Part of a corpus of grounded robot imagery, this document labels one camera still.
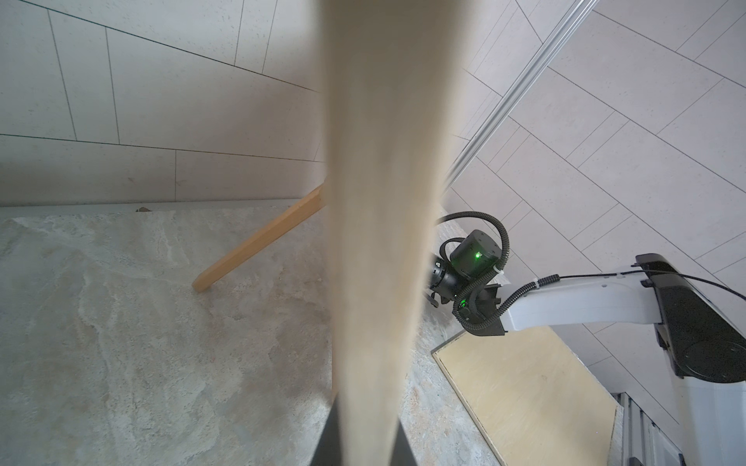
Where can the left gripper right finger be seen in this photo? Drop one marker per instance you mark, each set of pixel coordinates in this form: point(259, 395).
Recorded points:
point(403, 454)

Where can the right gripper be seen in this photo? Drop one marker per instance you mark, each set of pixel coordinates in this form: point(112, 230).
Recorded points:
point(456, 279)

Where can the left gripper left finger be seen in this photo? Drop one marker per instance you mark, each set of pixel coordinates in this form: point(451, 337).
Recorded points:
point(328, 450)

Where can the plywood board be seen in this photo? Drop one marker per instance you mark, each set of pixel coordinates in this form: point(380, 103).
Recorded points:
point(531, 397)
point(389, 82)

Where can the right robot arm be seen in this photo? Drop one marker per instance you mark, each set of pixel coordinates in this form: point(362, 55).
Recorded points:
point(705, 351)

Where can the rear wooden easel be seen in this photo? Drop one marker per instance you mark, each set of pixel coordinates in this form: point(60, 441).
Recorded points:
point(291, 218)

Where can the aluminium mounting rail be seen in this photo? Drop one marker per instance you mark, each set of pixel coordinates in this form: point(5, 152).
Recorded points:
point(637, 440)

